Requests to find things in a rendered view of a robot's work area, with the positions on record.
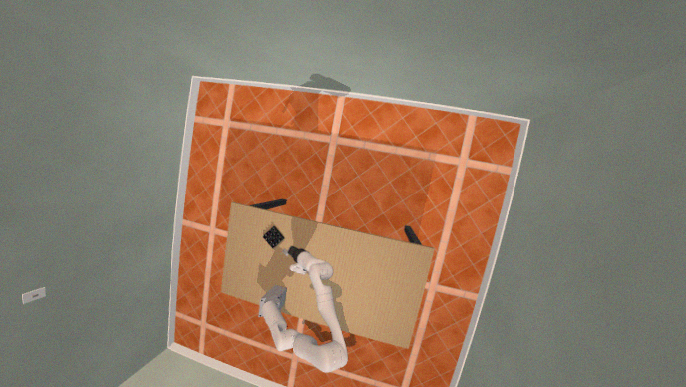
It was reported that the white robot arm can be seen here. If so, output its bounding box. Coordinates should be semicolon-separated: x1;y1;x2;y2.
262;255;348;373

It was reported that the black knob box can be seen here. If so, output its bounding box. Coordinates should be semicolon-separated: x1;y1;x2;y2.
263;226;285;249

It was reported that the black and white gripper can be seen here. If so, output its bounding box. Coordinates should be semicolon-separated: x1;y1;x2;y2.
282;246;313;275

